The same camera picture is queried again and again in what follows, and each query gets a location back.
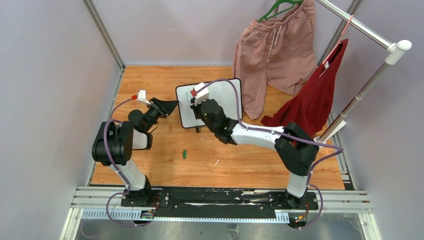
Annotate pink clothes hanger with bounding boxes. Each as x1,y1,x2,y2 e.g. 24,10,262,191
319,14,354,77

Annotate pink shorts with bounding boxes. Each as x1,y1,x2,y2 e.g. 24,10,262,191
232,0,317,120

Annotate dark red garment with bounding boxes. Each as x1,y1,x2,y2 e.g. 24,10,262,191
260,38,349,137

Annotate green clothes hanger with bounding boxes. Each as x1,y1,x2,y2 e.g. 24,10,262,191
257,0,303,23

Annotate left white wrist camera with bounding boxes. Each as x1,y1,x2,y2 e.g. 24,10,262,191
131,89,152,106

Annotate aluminium rail frame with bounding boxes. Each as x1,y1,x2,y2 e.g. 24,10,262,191
60,186,381,240

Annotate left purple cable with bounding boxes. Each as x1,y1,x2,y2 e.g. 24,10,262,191
103,95,157,228

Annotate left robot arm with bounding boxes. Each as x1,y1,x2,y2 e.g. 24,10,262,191
91,97,179,207

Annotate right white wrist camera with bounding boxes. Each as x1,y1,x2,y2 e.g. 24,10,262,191
188,82,210,106

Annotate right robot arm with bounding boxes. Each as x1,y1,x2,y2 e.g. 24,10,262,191
190,98,319,209

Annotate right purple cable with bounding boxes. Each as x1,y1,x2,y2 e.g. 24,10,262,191
190,78,344,229

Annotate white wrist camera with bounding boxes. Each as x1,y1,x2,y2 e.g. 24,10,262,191
188,82,210,106
131,89,152,106

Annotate small black-framed whiteboard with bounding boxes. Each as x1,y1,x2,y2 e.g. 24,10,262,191
175,78,243,129

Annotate purple cable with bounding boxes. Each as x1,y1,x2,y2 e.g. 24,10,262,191
190,78,344,229
103,95,157,228

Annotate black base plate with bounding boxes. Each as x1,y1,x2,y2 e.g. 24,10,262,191
121,186,320,220

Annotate metal clothes rack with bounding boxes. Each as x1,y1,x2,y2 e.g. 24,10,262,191
319,0,421,142

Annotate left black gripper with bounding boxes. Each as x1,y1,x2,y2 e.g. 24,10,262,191
143,98,179,133

